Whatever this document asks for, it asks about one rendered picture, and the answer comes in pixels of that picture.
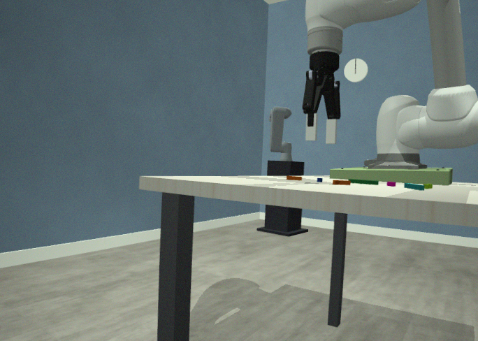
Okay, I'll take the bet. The turquoise rod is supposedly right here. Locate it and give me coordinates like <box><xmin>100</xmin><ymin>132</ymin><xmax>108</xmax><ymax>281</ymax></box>
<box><xmin>404</xmin><ymin>183</ymin><xmax>424</xmax><ymax>190</ymax></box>

